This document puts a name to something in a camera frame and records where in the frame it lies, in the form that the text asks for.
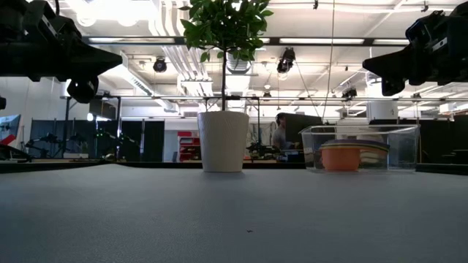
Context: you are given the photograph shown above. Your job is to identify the thin horizontal metal bar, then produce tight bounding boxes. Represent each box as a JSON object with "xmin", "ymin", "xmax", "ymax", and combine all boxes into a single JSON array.
[{"xmin": 60, "ymin": 95, "xmax": 468, "ymax": 102}]

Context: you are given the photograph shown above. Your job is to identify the green leafy plant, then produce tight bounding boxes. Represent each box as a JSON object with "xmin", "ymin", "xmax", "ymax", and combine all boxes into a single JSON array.
[{"xmin": 178, "ymin": 0, "xmax": 274, "ymax": 113}]

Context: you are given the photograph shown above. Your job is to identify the dark room partition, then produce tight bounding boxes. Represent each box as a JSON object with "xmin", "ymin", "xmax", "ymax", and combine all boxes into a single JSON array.
[
  {"xmin": 369, "ymin": 118, "xmax": 468, "ymax": 165},
  {"xmin": 29, "ymin": 118, "xmax": 165, "ymax": 162}
]

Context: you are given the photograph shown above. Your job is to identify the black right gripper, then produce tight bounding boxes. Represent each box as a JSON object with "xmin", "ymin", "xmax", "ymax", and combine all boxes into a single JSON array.
[{"xmin": 362, "ymin": 14, "xmax": 456, "ymax": 97}]

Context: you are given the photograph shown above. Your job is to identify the white pillar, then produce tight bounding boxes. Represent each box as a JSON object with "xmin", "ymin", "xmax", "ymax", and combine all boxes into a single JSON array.
[{"xmin": 366, "ymin": 100, "xmax": 399, "ymax": 121}]

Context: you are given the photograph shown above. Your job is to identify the black aluminium table frame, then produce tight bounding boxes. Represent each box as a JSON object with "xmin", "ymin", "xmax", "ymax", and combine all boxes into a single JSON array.
[{"xmin": 0, "ymin": 159, "xmax": 468, "ymax": 175}]

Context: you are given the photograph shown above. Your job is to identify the black screen panel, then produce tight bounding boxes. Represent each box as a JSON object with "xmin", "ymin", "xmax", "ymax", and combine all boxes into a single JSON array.
[{"xmin": 284, "ymin": 113, "xmax": 325, "ymax": 149}]

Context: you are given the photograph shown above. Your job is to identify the computer monitor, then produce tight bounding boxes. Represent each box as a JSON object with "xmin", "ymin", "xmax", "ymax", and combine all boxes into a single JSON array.
[{"xmin": 0, "ymin": 114, "xmax": 22, "ymax": 147}]

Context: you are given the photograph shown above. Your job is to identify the clear plastic basket container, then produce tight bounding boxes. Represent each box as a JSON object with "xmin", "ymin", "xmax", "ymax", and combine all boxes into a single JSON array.
[{"xmin": 298, "ymin": 123, "xmax": 421, "ymax": 173}]

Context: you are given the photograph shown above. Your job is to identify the black overhead rig beam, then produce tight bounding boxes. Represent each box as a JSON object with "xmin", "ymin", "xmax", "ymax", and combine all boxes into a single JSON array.
[{"xmin": 82, "ymin": 35, "xmax": 412, "ymax": 47}]

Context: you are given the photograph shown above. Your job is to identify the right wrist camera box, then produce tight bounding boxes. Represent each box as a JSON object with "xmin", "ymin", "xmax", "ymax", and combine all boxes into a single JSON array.
[{"xmin": 404, "ymin": 9, "xmax": 449, "ymax": 45}]

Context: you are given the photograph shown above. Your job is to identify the person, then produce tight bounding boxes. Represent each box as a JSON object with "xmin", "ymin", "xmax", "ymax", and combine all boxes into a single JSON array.
[{"xmin": 271, "ymin": 112, "xmax": 295, "ymax": 150}]

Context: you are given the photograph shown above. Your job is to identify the grey table mat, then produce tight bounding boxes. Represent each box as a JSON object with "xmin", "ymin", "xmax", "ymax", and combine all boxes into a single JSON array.
[{"xmin": 0, "ymin": 163, "xmax": 468, "ymax": 263}]

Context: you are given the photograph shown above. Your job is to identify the orange measuring cup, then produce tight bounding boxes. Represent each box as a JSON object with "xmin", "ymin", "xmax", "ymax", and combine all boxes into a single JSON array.
[{"xmin": 320, "ymin": 146, "xmax": 363, "ymax": 172}]

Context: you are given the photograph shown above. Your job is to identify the white plant pot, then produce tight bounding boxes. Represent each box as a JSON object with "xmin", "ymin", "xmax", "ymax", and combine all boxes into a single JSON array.
[{"xmin": 197, "ymin": 110, "xmax": 250, "ymax": 173}]

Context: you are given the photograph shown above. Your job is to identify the red storage cabinet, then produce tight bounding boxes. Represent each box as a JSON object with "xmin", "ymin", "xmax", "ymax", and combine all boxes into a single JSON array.
[{"xmin": 177, "ymin": 130, "xmax": 201, "ymax": 162}]

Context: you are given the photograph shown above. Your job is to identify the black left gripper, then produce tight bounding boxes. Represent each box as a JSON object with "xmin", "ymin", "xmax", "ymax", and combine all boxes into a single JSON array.
[{"xmin": 21, "ymin": 0, "xmax": 124, "ymax": 104}]

